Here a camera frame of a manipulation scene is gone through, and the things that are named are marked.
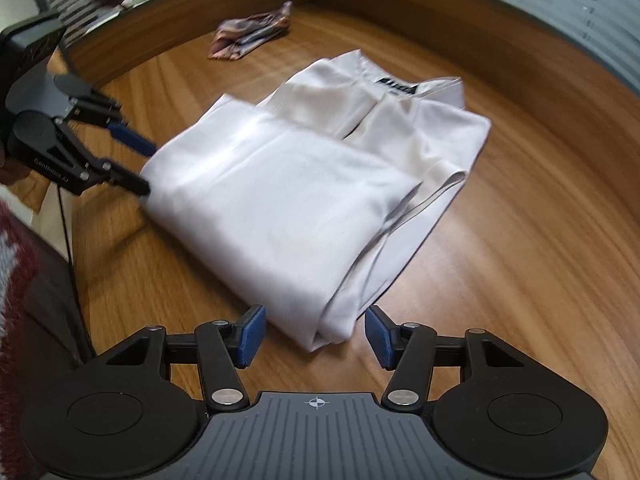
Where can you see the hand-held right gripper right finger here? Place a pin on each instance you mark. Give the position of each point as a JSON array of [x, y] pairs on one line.
[[380, 336]]

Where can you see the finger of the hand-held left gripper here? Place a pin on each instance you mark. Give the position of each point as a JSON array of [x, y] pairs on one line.
[[132, 139], [130, 182]]

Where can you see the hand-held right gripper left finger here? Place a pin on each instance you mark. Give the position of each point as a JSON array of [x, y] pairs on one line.
[[252, 336]]

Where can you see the patterned pink grey scarf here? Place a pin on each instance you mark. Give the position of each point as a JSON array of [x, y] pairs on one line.
[[250, 35]]

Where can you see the white button shirt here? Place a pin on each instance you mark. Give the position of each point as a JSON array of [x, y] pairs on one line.
[[310, 175]]

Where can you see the person's maroon knit sweater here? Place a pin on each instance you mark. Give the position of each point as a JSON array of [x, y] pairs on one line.
[[15, 310]]

